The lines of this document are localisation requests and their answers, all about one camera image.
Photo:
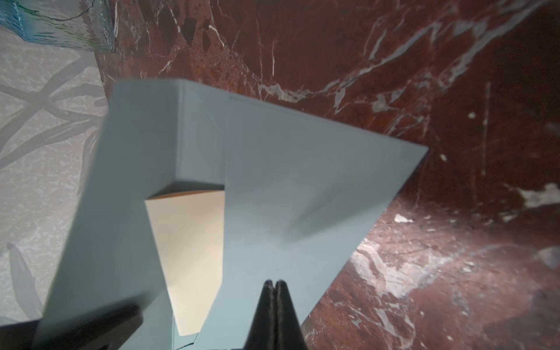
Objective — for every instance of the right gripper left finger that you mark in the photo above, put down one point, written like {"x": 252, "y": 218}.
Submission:
{"x": 262, "y": 332}

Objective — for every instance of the cream letter paper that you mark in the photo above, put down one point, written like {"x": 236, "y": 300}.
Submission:
{"x": 188, "y": 229}

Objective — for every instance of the light blue envelope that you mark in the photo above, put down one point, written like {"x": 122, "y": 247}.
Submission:
{"x": 301, "y": 193}

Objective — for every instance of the glass vase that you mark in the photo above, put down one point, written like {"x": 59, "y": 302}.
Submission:
{"x": 80, "y": 25}

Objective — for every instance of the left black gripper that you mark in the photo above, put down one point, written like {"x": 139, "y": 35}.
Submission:
{"x": 109, "y": 330}

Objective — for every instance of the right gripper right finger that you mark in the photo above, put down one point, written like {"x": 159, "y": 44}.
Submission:
{"x": 287, "y": 332}

